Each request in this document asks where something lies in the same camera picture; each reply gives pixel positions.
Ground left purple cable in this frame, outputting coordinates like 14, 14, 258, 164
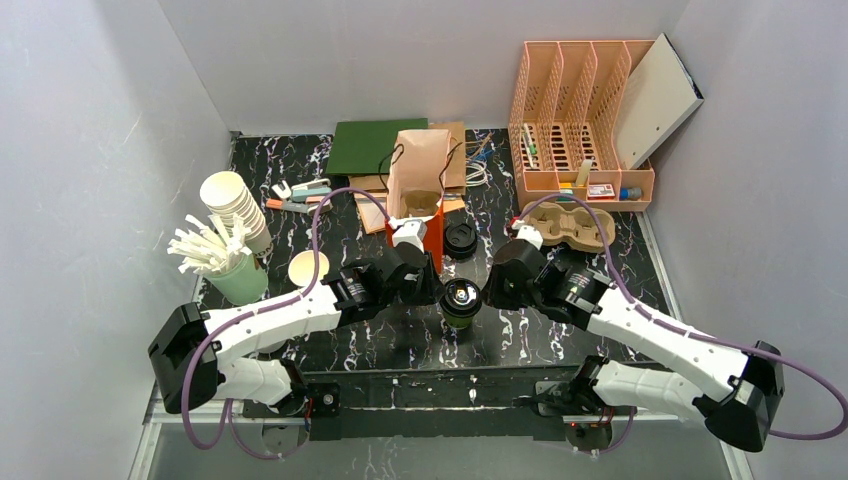
180, 186, 399, 462

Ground green cup of straws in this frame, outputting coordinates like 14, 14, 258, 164
166, 214, 270, 306

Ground white board panel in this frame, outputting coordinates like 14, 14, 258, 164
613, 33, 704, 170

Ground pulp cup carrier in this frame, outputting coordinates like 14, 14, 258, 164
401, 190, 441, 218

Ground stack of pulp cup carriers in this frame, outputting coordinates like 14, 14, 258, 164
523, 202, 616, 253

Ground metal base rail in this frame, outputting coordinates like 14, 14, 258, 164
140, 365, 753, 478

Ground purple cable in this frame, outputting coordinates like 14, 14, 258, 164
508, 192, 848, 455
180, 186, 399, 462

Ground pink desk file organizer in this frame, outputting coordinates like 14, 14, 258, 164
508, 40, 655, 212

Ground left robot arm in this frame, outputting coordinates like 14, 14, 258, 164
148, 244, 446, 414

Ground tall stack paper cups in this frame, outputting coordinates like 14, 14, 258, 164
199, 171, 273, 258

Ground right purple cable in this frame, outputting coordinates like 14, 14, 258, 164
508, 192, 848, 455

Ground black cup lids stack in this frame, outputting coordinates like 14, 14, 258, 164
443, 222, 479, 261

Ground brown kraft paper bag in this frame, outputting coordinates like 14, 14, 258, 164
348, 122, 466, 194

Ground red small box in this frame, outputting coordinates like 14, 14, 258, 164
587, 183, 617, 201

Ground green paper bag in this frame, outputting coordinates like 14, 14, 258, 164
324, 118, 428, 176

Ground single green paper cup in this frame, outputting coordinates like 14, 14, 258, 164
443, 312, 474, 330

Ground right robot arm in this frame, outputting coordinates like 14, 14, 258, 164
482, 239, 784, 452

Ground orange paper bag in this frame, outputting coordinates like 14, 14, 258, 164
385, 128, 456, 273

